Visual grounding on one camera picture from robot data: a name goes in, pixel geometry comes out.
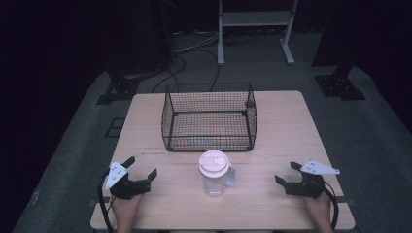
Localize black floor cable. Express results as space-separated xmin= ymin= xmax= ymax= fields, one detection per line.
xmin=151 ymin=54 xmax=188 ymax=94
xmin=174 ymin=48 xmax=222 ymax=93

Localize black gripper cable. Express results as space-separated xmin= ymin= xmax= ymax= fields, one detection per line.
xmin=322 ymin=180 xmax=340 ymax=231
xmin=96 ymin=170 xmax=117 ymax=233

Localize clear cup with pink lid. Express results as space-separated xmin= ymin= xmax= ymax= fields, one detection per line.
xmin=197 ymin=149 xmax=237 ymax=198

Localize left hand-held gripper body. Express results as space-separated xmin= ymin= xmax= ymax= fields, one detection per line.
xmin=104 ymin=160 xmax=153 ymax=200

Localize black stand base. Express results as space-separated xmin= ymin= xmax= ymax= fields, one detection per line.
xmin=313 ymin=63 xmax=367 ymax=101
xmin=95 ymin=64 xmax=154 ymax=106

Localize black wire mesh basket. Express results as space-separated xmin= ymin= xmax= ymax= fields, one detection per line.
xmin=160 ymin=82 xmax=258 ymax=153

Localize grey floor cables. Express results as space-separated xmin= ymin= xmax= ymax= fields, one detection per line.
xmin=173 ymin=29 xmax=224 ymax=54

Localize person's left hand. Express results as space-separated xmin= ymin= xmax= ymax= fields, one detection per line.
xmin=110 ymin=193 xmax=145 ymax=227

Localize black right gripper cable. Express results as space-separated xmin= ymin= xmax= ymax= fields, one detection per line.
xmin=322 ymin=180 xmax=340 ymax=231

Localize white metal desk frame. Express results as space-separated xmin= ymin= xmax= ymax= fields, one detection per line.
xmin=217 ymin=0 xmax=299 ymax=67

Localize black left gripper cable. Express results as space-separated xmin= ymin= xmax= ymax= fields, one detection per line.
xmin=96 ymin=170 xmax=117 ymax=233

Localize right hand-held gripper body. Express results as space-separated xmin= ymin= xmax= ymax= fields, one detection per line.
xmin=285 ymin=159 xmax=341 ymax=200

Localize black square floor frame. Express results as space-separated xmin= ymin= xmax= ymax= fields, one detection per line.
xmin=104 ymin=117 xmax=126 ymax=139

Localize person's right hand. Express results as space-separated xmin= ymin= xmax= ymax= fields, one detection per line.
xmin=304 ymin=191 xmax=334 ymax=232

